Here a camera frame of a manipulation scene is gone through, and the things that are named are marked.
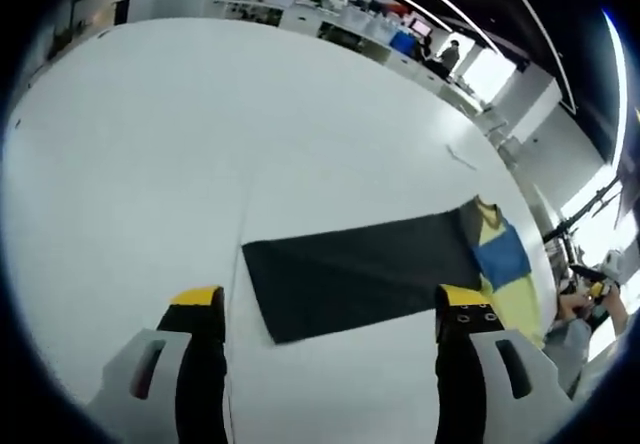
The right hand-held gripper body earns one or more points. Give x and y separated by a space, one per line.
614 269

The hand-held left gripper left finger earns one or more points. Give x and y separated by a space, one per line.
202 374

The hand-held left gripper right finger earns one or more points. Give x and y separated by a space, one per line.
457 379

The yellow blue black garment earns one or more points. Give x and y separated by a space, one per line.
350 274

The white table socket panel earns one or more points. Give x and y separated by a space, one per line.
462 157

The blue storage bin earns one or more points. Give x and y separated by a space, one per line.
402 43

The pink-lit monitor screen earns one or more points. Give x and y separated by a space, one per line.
421 27

